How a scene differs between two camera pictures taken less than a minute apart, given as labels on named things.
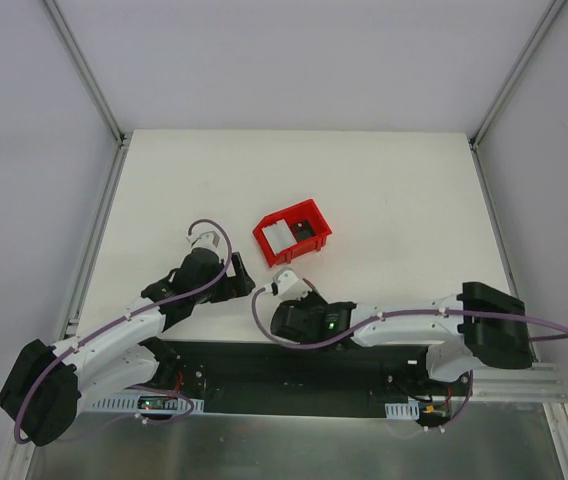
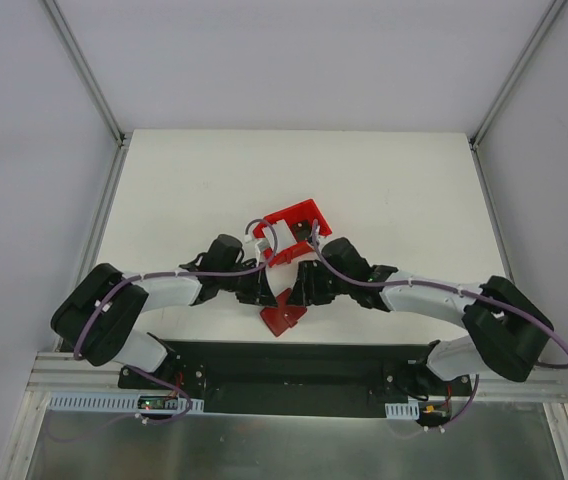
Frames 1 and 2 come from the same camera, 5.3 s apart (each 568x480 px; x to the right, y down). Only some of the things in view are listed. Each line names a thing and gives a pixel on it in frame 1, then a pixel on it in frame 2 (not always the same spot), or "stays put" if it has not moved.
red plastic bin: (307, 210) stays put
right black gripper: (289, 320) → (309, 286)
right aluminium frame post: (506, 88) stays put
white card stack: (279, 236) stays put
